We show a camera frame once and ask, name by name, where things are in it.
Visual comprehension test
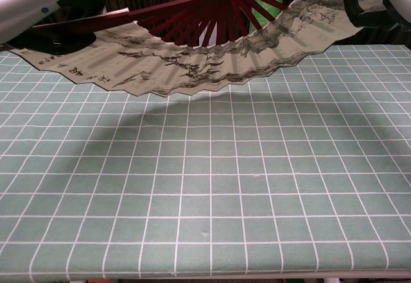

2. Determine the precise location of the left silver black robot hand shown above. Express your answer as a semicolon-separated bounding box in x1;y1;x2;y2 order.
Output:
0;0;105;56

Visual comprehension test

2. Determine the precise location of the green white checked tablecloth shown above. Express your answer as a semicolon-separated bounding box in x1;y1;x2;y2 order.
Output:
0;37;411;279

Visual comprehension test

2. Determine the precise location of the painted paper folding fan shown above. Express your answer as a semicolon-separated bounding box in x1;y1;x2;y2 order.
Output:
9;0;386;98

